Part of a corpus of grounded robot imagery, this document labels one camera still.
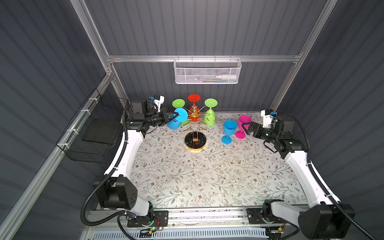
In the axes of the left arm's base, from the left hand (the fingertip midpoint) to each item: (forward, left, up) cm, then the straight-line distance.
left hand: (178, 114), depth 74 cm
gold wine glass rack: (+19, -10, -33) cm, 39 cm away
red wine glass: (+4, -8, -4) cm, 10 cm away
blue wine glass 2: (+7, -32, -21) cm, 39 cm away
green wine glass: (+13, 0, -4) cm, 13 cm away
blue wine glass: (+2, +2, -9) cm, 9 cm away
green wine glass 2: (+8, -18, -12) cm, 23 cm away
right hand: (-6, -37, -6) cm, 38 cm away
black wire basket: (-7, +41, -4) cm, 42 cm away
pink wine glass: (+11, -41, -17) cm, 46 cm away
